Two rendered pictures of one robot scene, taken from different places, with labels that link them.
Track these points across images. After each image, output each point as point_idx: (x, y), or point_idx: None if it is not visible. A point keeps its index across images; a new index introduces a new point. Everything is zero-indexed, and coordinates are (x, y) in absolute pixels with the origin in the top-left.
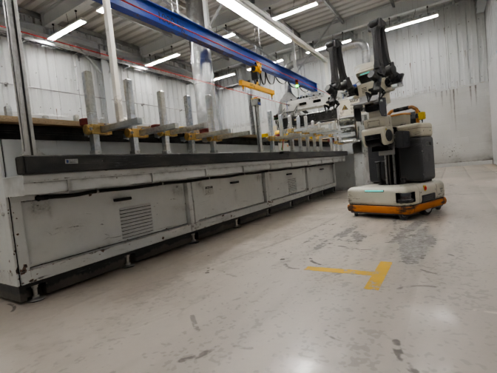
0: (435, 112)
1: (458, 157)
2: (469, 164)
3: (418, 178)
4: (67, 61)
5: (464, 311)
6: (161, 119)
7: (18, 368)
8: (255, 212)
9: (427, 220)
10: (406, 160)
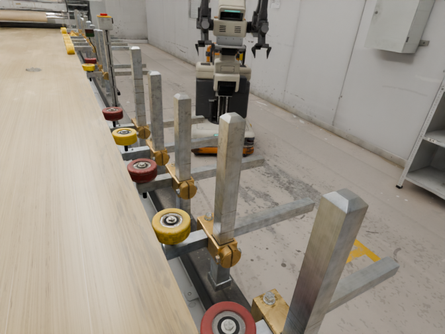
0: None
1: (122, 34)
2: (132, 42)
3: (243, 116)
4: None
5: (440, 266)
6: (185, 162)
7: None
8: None
9: (259, 154)
10: (235, 101)
